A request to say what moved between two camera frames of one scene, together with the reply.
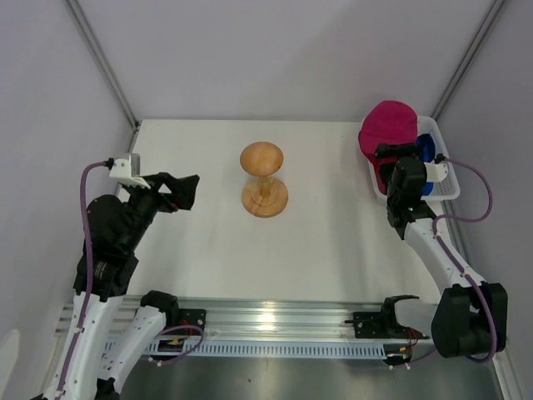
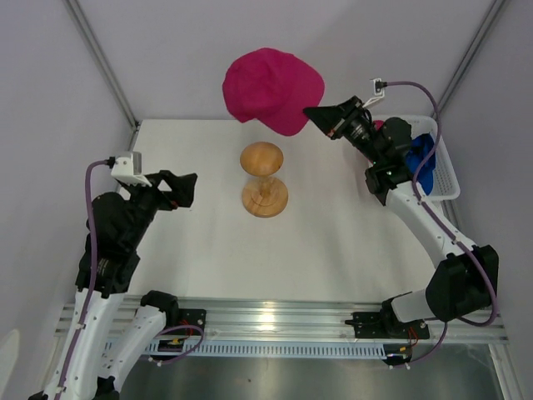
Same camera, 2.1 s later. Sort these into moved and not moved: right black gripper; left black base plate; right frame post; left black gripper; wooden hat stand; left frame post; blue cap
Moved: right black gripper
Not moved: wooden hat stand; blue cap; left frame post; right frame post; left black base plate; left black gripper
